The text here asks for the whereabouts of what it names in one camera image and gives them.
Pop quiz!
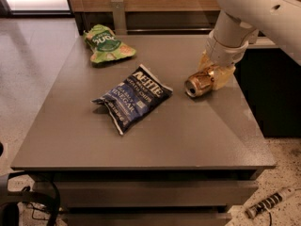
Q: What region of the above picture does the orange soda can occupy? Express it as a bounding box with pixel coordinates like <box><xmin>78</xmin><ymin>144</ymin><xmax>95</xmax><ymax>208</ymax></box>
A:
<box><xmin>184</xmin><ymin>67</ymin><xmax>215</xmax><ymax>98</ymax></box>

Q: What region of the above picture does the grey drawer cabinet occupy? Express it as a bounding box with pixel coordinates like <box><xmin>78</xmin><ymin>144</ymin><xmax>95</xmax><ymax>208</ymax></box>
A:
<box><xmin>32</xmin><ymin>169</ymin><xmax>266</xmax><ymax>226</ymax></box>

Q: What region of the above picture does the blue kettle chip bag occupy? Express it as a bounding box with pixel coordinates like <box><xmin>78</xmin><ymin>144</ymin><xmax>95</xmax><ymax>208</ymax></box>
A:
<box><xmin>92</xmin><ymin>64</ymin><xmax>173</xmax><ymax>136</ymax></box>

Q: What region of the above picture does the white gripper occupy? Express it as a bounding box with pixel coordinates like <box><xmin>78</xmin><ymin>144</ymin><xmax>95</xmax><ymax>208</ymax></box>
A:
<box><xmin>198</xmin><ymin>31</ymin><xmax>248</xmax><ymax>90</ymax></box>

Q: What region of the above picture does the left metal bracket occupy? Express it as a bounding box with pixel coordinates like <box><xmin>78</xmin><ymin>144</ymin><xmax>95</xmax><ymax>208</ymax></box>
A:
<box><xmin>111</xmin><ymin>0</ymin><xmax>127</xmax><ymax>35</ymax></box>

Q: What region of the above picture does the black chair part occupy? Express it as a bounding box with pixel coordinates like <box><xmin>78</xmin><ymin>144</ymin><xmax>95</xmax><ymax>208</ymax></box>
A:
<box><xmin>0</xmin><ymin>141</ymin><xmax>61</xmax><ymax>226</ymax></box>

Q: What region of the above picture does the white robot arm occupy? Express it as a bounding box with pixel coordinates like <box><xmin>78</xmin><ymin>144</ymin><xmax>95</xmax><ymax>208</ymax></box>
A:
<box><xmin>199</xmin><ymin>0</ymin><xmax>301</xmax><ymax>90</ymax></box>

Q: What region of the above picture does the green rice chip bag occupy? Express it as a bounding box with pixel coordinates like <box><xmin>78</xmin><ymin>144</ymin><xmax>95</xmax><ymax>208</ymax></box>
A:
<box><xmin>84</xmin><ymin>24</ymin><xmax>136</xmax><ymax>64</ymax></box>

